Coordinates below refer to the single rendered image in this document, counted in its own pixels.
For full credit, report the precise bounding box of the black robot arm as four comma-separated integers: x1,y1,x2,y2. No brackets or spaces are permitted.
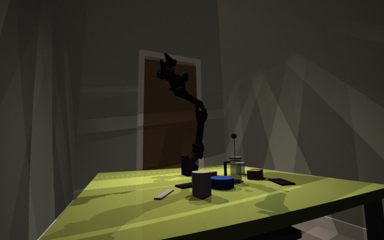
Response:
169,70,208,163

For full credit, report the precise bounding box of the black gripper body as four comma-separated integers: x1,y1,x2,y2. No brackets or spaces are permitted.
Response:
159,59,177,82

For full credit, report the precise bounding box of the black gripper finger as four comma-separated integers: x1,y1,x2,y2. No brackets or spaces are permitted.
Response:
159,59,170,74
164,52,175,64

